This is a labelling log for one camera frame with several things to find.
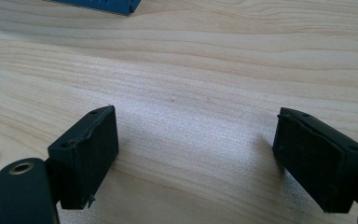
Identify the blue plastic file rack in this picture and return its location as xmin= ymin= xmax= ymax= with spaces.
xmin=43 ymin=0 xmax=143 ymax=17

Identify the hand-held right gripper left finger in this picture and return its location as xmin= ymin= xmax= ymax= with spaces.
xmin=45 ymin=105 xmax=120 ymax=210

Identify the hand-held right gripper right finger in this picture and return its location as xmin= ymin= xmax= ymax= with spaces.
xmin=271 ymin=106 xmax=358 ymax=215

